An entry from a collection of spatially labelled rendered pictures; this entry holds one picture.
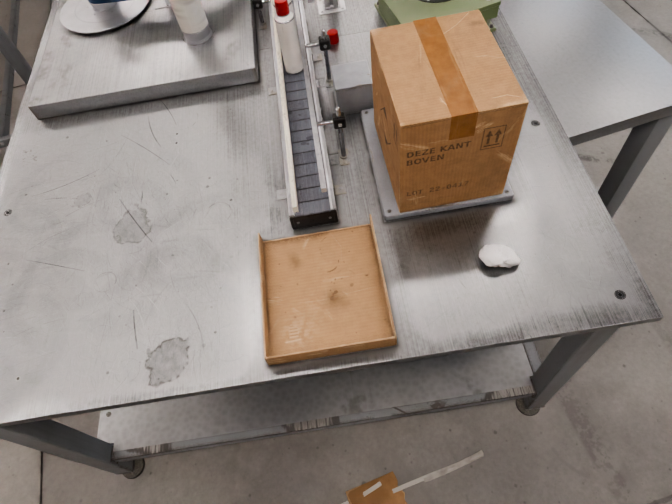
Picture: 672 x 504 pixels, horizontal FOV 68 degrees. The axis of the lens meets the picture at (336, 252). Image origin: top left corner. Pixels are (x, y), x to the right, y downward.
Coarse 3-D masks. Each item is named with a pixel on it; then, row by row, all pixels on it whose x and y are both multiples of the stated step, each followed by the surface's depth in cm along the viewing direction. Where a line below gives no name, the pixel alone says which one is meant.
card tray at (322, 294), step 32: (288, 256) 112; (320, 256) 111; (352, 256) 110; (288, 288) 108; (320, 288) 107; (352, 288) 106; (384, 288) 102; (288, 320) 104; (320, 320) 103; (352, 320) 102; (384, 320) 101; (288, 352) 100; (320, 352) 97
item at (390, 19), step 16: (384, 0) 149; (400, 0) 147; (416, 0) 146; (432, 0) 144; (448, 0) 143; (464, 0) 142; (480, 0) 141; (496, 0) 139; (384, 16) 154; (400, 16) 143; (416, 16) 142; (432, 16) 140; (496, 16) 143
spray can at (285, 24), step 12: (276, 0) 122; (276, 12) 124; (288, 12) 124; (276, 24) 126; (288, 24) 125; (288, 36) 128; (288, 48) 131; (288, 60) 134; (300, 60) 136; (288, 72) 138; (300, 72) 138
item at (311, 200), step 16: (288, 80) 137; (304, 80) 136; (288, 96) 134; (304, 96) 133; (288, 112) 130; (304, 112) 130; (304, 128) 126; (304, 144) 124; (320, 144) 123; (304, 160) 121; (304, 176) 118; (304, 192) 115; (320, 192) 115; (304, 208) 113; (320, 208) 112
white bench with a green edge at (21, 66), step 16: (16, 0) 310; (16, 16) 302; (0, 32) 201; (16, 32) 295; (0, 48) 206; (16, 48) 211; (16, 64) 213; (0, 112) 252; (0, 128) 245; (0, 144) 242
